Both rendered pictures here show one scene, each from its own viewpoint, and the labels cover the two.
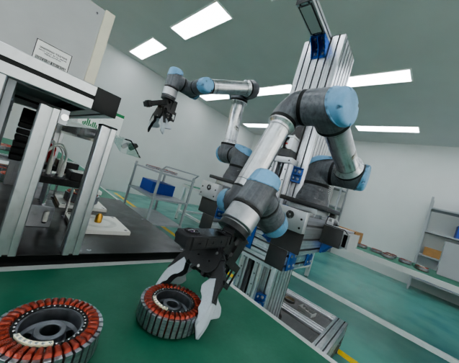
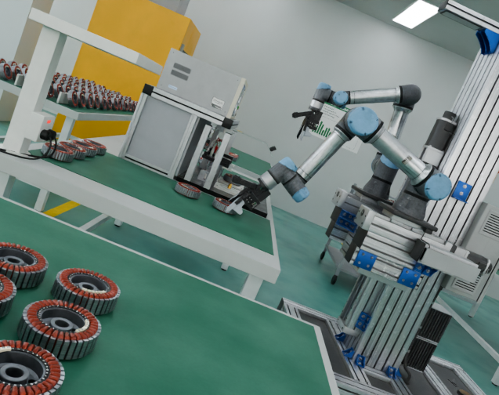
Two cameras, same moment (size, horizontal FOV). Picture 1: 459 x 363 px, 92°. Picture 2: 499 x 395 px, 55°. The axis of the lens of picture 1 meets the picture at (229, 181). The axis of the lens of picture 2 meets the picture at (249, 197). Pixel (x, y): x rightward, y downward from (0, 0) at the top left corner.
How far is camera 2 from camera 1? 1.78 m
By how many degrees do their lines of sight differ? 44
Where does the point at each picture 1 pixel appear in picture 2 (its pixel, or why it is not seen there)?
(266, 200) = (280, 172)
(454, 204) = not seen: outside the picture
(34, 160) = (200, 145)
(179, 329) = (220, 206)
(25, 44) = (209, 99)
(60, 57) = (220, 103)
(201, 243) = (237, 180)
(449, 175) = not seen: outside the picture
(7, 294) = not seen: hidden behind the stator
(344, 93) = (354, 113)
